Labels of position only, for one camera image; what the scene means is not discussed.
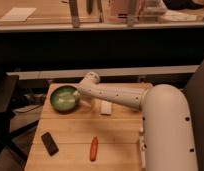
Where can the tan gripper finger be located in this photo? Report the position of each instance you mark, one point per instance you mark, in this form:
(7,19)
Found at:
(76,94)

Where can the green ceramic bowl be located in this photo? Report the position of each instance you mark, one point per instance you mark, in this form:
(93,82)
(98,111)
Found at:
(63,100)

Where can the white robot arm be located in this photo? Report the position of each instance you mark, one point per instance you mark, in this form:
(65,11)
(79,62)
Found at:
(167,123)

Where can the white rectangular block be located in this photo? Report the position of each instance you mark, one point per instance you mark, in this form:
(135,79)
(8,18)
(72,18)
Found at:
(106,108)

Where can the orange carrot toy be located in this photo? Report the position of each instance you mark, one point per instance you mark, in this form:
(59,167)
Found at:
(93,149)

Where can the black phone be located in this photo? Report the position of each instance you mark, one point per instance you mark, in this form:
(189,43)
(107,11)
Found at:
(49,144)

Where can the black chair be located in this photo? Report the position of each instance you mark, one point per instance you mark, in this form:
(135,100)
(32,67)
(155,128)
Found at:
(8,85)

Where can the white paper sheet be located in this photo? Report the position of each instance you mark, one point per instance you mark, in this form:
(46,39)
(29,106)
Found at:
(17,14)

